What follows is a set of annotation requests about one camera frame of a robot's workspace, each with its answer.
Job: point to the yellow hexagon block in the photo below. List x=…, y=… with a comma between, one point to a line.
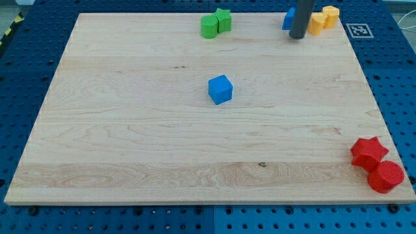
x=331, y=14

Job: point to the blue cube block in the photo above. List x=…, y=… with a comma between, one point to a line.
x=220, y=89

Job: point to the light wooden board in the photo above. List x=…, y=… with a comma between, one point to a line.
x=127, y=118

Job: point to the green cylinder block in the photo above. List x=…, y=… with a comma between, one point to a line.
x=209, y=27

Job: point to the green star block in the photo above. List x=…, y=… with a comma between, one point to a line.
x=224, y=20

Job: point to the blue block behind rod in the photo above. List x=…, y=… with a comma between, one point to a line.
x=288, y=19

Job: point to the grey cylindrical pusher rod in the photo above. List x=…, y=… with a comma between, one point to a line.
x=302, y=15

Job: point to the red star block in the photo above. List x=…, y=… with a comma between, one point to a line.
x=368, y=153

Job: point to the white fiducial marker tag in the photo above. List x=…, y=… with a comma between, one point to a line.
x=359, y=30

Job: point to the red cylinder block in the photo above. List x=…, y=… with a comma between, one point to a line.
x=385, y=177

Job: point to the yellow black hazard tape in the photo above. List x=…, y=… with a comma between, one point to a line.
x=12, y=29

